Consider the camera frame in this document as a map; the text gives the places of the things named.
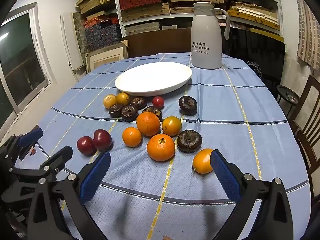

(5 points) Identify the tangerine with green stem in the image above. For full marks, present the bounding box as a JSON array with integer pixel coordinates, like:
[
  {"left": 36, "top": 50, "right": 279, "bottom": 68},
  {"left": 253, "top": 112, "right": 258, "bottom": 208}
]
[{"left": 147, "top": 134, "right": 176, "bottom": 162}]

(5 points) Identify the large orange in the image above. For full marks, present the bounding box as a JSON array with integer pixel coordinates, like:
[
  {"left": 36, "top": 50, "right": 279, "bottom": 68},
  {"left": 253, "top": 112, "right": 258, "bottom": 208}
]
[{"left": 136, "top": 112, "right": 161, "bottom": 137}]

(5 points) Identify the cardboard box with frame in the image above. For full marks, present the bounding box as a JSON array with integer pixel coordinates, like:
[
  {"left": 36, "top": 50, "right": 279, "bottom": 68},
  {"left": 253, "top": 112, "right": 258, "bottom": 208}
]
[{"left": 85, "top": 40, "right": 129, "bottom": 73}]

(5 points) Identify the pale yellow round fruit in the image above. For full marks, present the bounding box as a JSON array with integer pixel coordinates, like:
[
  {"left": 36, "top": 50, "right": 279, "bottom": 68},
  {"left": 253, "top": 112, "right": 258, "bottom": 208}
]
[{"left": 103, "top": 94, "right": 117, "bottom": 109}]

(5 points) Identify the dark red plum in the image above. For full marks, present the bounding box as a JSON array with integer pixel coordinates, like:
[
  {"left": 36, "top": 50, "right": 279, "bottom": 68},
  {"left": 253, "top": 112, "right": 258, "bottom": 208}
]
[
  {"left": 76, "top": 136, "right": 97, "bottom": 155},
  {"left": 93, "top": 129, "right": 113, "bottom": 151}
]

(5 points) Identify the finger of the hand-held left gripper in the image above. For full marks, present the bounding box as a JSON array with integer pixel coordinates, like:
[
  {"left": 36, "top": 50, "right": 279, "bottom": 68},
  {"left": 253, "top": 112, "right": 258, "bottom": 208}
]
[
  {"left": 17, "top": 127, "right": 44, "bottom": 161},
  {"left": 39, "top": 145, "right": 74, "bottom": 180}
]

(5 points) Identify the white metal shelf rack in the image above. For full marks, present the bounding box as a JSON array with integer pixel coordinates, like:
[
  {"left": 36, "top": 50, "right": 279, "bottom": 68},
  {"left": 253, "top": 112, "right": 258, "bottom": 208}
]
[{"left": 111, "top": 0, "right": 284, "bottom": 38}]

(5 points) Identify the yellow-orange tomato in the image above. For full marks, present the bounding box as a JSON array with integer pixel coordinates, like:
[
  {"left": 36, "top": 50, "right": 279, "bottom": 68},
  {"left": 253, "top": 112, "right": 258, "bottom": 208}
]
[{"left": 162, "top": 116, "right": 182, "bottom": 137}]

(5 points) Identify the blue plaid tablecloth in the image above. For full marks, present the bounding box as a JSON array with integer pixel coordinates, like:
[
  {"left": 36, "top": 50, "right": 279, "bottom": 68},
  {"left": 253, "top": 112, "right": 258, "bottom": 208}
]
[{"left": 36, "top": 52, "right": 312, "bottom": 240}]

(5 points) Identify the round black stool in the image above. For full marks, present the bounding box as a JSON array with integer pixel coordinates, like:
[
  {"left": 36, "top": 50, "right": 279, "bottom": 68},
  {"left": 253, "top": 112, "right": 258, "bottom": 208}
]
[{"left": 276, "top": 85, "right": 299, "bottom": 105}]

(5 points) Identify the orange-yellow citrus fruit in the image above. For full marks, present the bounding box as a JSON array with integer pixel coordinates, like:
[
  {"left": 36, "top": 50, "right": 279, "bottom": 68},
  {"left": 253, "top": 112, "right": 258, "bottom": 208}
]
[{"left": 192, "top": 148, "right": 215, "bottom": 174}]

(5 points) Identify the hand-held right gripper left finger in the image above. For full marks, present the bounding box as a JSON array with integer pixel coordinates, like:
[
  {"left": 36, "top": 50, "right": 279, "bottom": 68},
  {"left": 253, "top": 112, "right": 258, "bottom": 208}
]
[{"left": 27, "top": 151, "right": 112, "bottom": 240}]

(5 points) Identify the grey stone slab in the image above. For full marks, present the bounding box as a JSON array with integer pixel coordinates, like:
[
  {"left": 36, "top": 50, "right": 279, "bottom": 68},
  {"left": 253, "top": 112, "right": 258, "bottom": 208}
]
[{"left": 72, "top": 12, "right": 88, "bottom": 67}]

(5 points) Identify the dark wooden chair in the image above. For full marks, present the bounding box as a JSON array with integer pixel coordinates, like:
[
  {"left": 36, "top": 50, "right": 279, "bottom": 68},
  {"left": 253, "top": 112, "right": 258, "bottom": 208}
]
[{"left": 287, "top": 75, "right": 320, "bottom": 180}]

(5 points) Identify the white thermos jug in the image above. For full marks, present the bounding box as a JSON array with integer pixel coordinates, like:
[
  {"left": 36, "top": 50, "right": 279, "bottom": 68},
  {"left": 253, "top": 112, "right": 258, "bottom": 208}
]
[{"left": 190, "top": 2, "right": 230, "bottom": 69}]

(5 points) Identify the brick pattern cloth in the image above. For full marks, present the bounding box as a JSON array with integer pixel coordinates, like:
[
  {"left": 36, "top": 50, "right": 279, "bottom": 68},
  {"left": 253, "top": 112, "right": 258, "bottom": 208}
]
[{"left": 295, "top": 0, "right": 320, "bottom": 67}]

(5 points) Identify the white oval plate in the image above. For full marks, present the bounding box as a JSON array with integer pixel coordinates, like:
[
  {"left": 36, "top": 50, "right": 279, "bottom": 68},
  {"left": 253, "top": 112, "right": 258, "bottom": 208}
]
[{"left": 114, "top": 62, "right": 193, "bottom": 97}]

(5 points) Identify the small round orange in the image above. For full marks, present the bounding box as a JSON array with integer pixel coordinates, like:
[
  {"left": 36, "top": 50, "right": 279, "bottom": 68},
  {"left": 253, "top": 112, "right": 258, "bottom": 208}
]
[{"left": 122, "top": 127, "right": 142, "bottom": 147}]

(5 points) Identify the window with white frame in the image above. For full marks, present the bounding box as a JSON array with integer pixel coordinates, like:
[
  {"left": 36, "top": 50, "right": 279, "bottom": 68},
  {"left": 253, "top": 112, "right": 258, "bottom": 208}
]
[{"left": 0, "top": 2, "right": 55, "bottom": 128}]

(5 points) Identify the dark brown water chestnut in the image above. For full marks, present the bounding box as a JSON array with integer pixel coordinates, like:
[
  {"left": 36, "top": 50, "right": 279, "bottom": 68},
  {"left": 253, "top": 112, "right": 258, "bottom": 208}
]
[
  {"left": 121, "top": 105, "right": 139, "bottom": 122},
  {"left": 141, "top": 106, "right": 163, "bottom": 120},
  {"left": 177, "top": 129, "right": 203, "bottom": 153},
  {"left": 130, "top": 96, "right": 148, "bottom": 110},
  {"left": 108, "top": 104, "right": 124, "bottom": 118},
  {"left": 178, "top": 96, "right": 198, "bottom": 116}
]

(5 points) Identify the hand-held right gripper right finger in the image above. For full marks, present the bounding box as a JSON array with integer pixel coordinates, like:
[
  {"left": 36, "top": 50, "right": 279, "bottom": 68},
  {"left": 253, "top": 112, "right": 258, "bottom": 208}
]
[{"left": 210, "top": 149, "right": 294, "bottom": 240}]

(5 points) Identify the blue patterned fabric box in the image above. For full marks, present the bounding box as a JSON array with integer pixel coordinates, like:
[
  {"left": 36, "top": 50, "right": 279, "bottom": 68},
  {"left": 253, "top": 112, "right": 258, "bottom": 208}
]
[{"left": 84, "top": 24, "right": 122, "bottom": 52}]

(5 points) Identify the red cherry tomato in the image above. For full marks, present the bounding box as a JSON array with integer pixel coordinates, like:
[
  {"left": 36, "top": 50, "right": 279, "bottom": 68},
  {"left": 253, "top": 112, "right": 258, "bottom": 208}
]
[{"left": 152, "top": 96, "right": 165, "bottom": 108}]

